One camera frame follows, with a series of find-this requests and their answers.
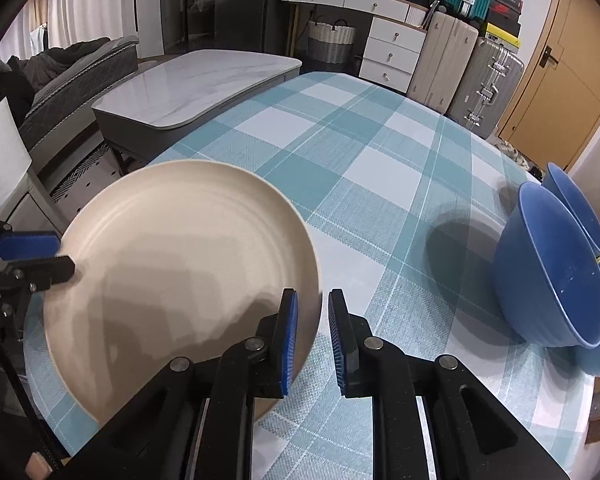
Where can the silver suitcase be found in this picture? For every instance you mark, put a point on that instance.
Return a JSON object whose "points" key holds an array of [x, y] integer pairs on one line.
{"points": [[485, 85]]}

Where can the row of shoes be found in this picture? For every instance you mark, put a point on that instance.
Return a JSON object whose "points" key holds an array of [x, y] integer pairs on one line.
{"points": [[517, 155]]}

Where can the grey mattress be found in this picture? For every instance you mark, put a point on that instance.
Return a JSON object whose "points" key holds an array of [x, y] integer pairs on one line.
{"points": [[80, 80]]}

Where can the person's left hand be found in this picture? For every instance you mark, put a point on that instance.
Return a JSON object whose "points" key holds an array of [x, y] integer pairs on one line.
{"points": [[37, 467]]}

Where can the yellow flat box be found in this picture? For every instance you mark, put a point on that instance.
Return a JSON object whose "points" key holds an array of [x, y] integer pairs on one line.
{"points": [[502, 35]]}

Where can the grey refrigerator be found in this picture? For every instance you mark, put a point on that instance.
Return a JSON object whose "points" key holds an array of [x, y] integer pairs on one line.
{"points": [[230, 10]]}

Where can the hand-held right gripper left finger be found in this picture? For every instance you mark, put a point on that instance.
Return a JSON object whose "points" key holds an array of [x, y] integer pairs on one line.
{"points": [[290, 345]]}

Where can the teal checked tablecloth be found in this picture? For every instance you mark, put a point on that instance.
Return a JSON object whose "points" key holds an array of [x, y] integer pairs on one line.
{"points": [[380, 160]]}

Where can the white cylindrical object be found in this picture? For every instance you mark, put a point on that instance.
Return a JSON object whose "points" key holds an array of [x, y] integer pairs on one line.
{"points": [[0, 155]]}

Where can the beige suitcase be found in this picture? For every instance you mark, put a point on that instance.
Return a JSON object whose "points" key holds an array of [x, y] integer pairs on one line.
{"points": [[440, 55]]}

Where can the black white patterned rug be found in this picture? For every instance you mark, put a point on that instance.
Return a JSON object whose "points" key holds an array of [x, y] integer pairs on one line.
{"points": [[80, 175]]}

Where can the white curtain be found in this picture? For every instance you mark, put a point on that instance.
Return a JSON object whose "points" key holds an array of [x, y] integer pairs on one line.
{"points": [[85, 5]]}

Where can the stack of black boxes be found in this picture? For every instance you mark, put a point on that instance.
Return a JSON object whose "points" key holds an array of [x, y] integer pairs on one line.
{"points": [[505, 2]]}

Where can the white marble coffee table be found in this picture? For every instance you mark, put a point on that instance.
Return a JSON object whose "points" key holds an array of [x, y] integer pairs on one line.
{"points": [[205, 80]]}

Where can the wooden door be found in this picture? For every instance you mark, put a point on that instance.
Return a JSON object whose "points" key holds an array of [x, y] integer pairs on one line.
{"points": [[555, 85]]}

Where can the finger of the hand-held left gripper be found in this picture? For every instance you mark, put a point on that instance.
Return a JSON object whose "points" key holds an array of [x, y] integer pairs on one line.
{"points": [[45, 272], [25, 246]]}

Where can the woven laundry basket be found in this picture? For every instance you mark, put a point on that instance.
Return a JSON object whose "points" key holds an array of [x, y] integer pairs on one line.
{"points": [[330, 40]]}

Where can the white drawer dresser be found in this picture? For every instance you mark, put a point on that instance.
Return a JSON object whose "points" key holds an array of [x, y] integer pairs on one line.
{"points": [[380, 25]]}

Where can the cream round plate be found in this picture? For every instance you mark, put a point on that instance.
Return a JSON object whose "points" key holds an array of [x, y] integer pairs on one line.
{"points": [[180, 270]]}

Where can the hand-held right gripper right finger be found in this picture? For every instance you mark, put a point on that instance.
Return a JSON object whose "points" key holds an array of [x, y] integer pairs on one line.
{"points": [[337, 345]]}

